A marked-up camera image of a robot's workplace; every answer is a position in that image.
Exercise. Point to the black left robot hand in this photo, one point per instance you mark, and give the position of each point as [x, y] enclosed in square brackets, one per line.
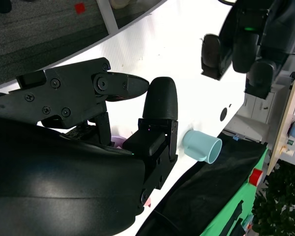
[245, 49]

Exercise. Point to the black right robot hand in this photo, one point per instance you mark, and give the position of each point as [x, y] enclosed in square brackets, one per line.
[64, 177]

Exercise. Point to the purple plastic plate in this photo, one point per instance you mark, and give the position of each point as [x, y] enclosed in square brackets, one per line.
[118, 142]

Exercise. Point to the white cabinet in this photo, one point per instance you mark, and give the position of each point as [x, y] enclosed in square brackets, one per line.
[258, 105]

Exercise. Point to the black round table grommet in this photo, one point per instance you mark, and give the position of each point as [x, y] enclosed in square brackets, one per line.
[224, 114]

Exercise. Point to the light wooden board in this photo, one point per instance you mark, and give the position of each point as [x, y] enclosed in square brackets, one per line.
[282, 123]

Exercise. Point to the teal plastic cup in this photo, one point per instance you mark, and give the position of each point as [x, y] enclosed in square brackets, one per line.
[201, 145]

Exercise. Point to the red tape roll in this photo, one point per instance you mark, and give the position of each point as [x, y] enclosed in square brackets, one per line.
[256, 177]

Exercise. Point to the green cloth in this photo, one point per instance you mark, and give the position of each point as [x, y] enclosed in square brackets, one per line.
[245, 189]

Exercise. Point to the black backdrop cloth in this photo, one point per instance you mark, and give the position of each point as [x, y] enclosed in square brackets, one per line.
[206, 186]

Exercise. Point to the green leafy plant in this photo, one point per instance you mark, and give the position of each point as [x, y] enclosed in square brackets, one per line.
[280, 204]

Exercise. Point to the red square floor sticker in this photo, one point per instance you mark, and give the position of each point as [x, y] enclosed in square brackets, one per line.
[80, 8]

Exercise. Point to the black shoe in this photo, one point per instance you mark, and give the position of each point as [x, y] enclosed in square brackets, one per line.
[1, 5]

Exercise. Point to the white table frame bar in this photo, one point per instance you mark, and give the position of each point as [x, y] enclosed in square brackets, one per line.
[108, 16]

